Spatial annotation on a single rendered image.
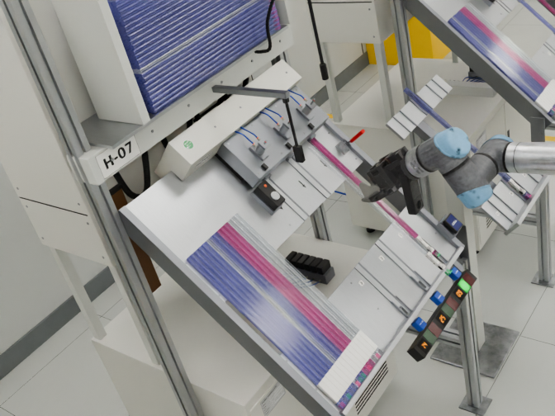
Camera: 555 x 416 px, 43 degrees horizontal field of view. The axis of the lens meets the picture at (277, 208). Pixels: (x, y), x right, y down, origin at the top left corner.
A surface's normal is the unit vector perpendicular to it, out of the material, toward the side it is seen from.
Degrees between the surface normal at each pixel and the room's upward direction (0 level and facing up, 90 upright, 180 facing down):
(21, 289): 90
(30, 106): 90
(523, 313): 0
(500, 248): 0
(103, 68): 90
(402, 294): 44
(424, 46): 90
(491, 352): 0
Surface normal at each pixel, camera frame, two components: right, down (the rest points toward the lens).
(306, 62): 0.79, 0.16
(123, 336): -0.22, -0.82
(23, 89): -0.58, 0.55
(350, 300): 0.38, -0.48
